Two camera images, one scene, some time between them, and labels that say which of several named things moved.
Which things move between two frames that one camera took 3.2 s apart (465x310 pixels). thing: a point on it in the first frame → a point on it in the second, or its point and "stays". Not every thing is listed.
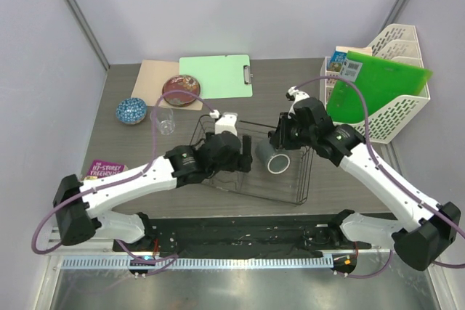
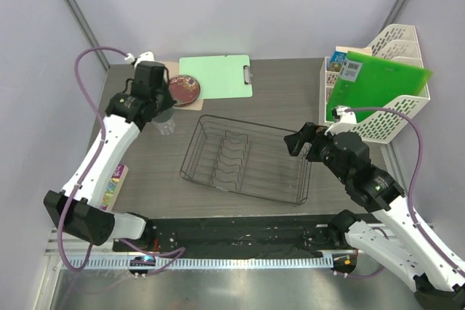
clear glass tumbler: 165,119 stays
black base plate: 247,237 stays
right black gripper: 281,139 → 309,133
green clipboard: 220,76 stays
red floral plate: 181,82 stays
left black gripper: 240,160 → 168,100
